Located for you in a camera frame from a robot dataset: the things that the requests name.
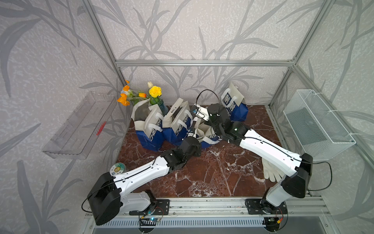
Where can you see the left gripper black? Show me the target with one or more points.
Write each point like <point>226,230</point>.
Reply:
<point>197,146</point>

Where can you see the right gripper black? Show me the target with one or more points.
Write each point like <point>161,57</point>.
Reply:
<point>210,106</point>

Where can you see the blue beige takeout bag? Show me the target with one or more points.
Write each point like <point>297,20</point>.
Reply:
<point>148,125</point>
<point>176,122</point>
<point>233,101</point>
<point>207,132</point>

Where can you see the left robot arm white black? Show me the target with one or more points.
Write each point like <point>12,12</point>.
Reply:
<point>113,194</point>

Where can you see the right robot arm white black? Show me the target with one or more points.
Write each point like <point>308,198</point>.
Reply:
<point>297,168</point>

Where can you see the blue glass vase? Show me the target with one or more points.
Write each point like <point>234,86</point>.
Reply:
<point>162,106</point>

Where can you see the artificial flower bouquet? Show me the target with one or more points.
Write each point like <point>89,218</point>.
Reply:
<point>129,96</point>

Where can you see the white work glove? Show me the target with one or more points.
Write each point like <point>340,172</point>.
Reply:
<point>271,172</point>

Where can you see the red marker in shelf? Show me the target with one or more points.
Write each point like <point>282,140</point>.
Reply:
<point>101,128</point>

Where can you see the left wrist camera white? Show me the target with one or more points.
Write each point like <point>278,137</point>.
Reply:
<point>192,132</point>

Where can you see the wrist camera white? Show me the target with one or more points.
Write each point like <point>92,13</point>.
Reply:
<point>192,132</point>
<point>200,112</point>

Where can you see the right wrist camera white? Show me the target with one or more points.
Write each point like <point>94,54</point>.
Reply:
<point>200,112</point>

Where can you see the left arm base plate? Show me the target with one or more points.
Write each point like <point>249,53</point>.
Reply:
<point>158,207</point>

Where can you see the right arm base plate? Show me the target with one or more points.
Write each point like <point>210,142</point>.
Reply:
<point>255,207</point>

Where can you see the white wire mesh basket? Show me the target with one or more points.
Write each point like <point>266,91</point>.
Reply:
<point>320,133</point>

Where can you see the clear acrylic wall shelf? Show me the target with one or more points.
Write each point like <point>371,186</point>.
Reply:
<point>76,137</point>

